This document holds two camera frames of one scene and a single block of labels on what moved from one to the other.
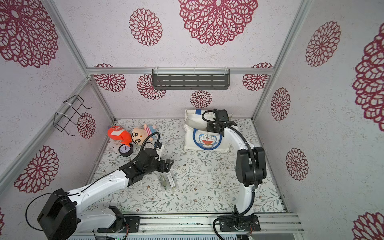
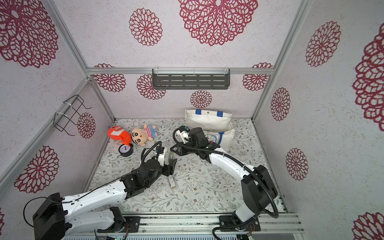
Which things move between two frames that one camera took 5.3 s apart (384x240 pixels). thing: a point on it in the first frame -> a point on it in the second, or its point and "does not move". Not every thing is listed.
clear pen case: (171, 180) does not move
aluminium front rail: (280, 222) does not move
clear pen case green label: (163, 181) -> (171, 156)
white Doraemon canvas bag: (197, 137) does not move
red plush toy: (117, 133) does not move
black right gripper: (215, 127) -> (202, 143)
